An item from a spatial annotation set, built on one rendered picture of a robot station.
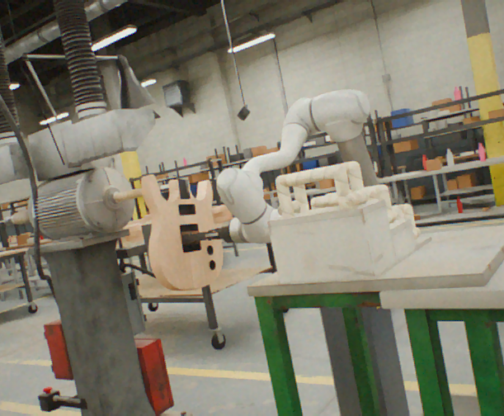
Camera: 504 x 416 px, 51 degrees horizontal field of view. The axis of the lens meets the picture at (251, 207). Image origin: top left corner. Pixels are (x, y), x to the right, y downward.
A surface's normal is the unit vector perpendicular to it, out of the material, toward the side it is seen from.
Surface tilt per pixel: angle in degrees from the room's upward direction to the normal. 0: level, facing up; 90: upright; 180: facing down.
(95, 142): 90
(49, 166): 90
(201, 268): 89
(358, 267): 90
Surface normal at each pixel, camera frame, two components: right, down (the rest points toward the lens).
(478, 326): -0.55, 0.15
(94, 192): 0.72, -0.17
